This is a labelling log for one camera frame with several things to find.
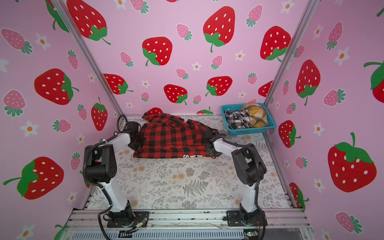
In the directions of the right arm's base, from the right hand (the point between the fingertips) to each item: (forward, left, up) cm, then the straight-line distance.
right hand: (214, 149), depth 99 cm
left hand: (-1, +49, +3) cm, 49 cm away
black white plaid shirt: (+23, -17, +7) cm, 30 cm away
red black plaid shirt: (+7, +35, -1) cm, 36 cm away
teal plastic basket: (+15, -17, +4) cm, 23 cm away
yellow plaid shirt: (+28, -30, +8) cm, 42 cm away
